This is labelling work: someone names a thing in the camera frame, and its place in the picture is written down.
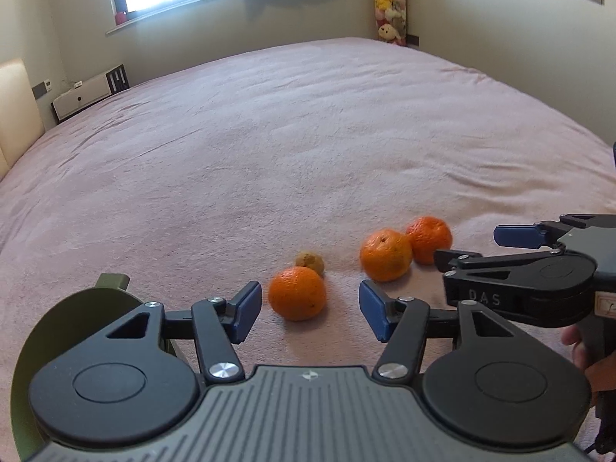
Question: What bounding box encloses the wall switch panel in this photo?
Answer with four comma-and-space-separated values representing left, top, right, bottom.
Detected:
31, 79, 52, 99

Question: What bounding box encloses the plush toy organizer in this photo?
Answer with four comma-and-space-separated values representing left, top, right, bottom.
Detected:
374, 0, 407, 46

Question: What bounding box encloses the red cup on windowsill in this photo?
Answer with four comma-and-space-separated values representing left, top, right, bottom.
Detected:
115, 12, 127, 25

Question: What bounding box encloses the wrinkled mandarin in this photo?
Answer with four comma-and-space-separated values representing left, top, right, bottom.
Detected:
405, 216, 453, 266

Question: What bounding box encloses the orange mandarin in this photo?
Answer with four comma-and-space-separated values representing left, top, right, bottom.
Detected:
267, 266, 327, 321
359, 228, 413, 283

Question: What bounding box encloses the cream padded headboard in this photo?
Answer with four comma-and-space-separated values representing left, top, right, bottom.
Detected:
0, 59, 45, 178

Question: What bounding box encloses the white bedside cabinet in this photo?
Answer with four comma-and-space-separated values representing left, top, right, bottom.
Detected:
51, 64, 131, 122

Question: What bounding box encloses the right hand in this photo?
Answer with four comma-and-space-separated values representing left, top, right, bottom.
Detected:
561, 325, 616, 406

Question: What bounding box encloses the green colander bowl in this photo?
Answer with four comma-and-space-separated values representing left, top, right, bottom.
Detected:
9, 272, 174, 462

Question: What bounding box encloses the small brown fruit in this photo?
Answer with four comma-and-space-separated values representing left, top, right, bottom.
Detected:
295, 250, 325, 278

